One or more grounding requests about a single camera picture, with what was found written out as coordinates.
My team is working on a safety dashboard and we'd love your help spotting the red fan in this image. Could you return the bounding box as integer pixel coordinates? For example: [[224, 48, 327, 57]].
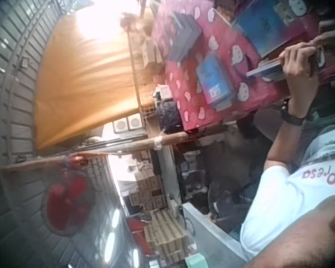
[[40, 155, 97, 237]]

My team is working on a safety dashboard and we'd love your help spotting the grey counter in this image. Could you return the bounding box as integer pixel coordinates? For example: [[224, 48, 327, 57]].
[[181, 202, 248, 265]]

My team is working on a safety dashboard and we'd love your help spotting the stack of blue books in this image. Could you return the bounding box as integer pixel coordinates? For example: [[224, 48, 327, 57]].
[[195, 52, 237, 113]]

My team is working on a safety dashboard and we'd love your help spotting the orange curtain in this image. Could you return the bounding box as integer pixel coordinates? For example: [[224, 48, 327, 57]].
[[33, 5, 164, 151]]

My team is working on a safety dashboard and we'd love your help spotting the red patterned tablecloth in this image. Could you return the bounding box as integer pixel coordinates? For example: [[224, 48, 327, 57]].
[[150, 0, 335, 132]]

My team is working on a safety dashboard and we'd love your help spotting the person's left hand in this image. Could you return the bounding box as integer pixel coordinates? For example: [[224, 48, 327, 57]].
[[277, 41, 320, 113]]

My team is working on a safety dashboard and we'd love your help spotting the wooden pole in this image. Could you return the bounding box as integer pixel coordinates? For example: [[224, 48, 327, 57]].
[[0, 130, 191, 171]]

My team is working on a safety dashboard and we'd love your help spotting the dark bag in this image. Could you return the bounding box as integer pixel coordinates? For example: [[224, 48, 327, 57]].
[[155, 99, 183, 132]]

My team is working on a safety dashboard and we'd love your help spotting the stack of grey-blue books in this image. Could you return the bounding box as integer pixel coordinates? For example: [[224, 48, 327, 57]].
[[166, 12, 204, 64]]

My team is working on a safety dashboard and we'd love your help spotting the thin blue book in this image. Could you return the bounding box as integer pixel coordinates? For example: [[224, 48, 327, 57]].
[[245, 57, 286, 78]]

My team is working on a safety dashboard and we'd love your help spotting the black wrist band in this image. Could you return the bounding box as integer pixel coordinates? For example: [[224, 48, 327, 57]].
[[280, 97, 308, 127]]

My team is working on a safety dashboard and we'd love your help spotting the dark cluttered shelf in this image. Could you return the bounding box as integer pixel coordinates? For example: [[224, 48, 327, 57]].
[[175, 142, 210, 202]]

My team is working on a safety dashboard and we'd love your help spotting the large blue book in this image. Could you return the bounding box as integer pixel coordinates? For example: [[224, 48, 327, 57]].
[[235, 0, 307, 59]]

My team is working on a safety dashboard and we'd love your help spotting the green patterned box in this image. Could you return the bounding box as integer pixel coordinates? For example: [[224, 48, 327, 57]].
[[273, 0, 305, 26]]

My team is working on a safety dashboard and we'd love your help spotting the stack of cardboard boxes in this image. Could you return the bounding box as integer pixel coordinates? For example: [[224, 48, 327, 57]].
[[127, 150, 191, 264]]

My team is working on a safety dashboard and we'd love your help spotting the white double socket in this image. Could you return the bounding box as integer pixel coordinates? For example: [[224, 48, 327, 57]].
[[112, 116, 143, 133]]

